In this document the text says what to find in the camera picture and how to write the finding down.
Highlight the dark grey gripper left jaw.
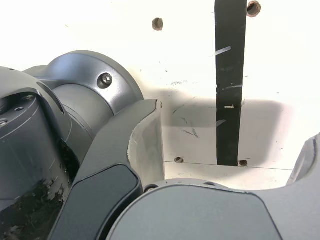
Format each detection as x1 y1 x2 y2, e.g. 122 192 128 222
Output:
48 99 166 240

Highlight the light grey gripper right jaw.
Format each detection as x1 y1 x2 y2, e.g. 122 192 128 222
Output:
106 131 320 240

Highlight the black tape strip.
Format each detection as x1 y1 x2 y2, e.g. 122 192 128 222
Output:
214 0 248 167

